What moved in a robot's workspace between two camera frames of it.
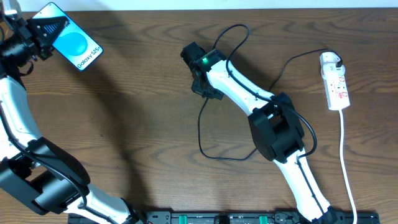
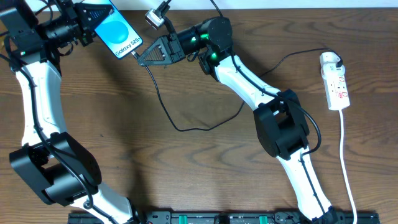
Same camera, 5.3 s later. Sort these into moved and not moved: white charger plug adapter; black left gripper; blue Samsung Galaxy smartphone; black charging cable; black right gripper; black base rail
Moved: black right gripper; blue Samsung Galaxy smartphone; black charging cable; black left gripper
Not moved: black base rail; white charger plug adapter
